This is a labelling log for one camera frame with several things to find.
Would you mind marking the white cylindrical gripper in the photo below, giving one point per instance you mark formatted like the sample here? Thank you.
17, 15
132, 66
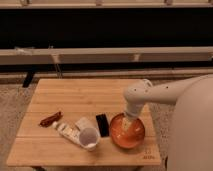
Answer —
132, 112

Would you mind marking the orange ceramic bowl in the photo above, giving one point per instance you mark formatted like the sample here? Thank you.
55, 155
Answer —
129, 139

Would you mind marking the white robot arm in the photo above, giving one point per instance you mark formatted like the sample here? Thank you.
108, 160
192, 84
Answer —
191, 139

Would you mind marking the black rectangular phone-like block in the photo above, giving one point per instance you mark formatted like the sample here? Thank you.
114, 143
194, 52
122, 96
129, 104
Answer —
103, 125

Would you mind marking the white plastic cup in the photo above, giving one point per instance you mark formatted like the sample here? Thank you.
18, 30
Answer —
89, 138

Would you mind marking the white small packet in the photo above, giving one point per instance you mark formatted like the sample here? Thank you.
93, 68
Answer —
83, 123

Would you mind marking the white squeeze tube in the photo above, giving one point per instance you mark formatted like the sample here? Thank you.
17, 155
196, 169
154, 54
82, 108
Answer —
66, 131

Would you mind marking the wooden table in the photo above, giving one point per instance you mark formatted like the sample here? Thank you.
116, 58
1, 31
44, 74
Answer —
77, 98

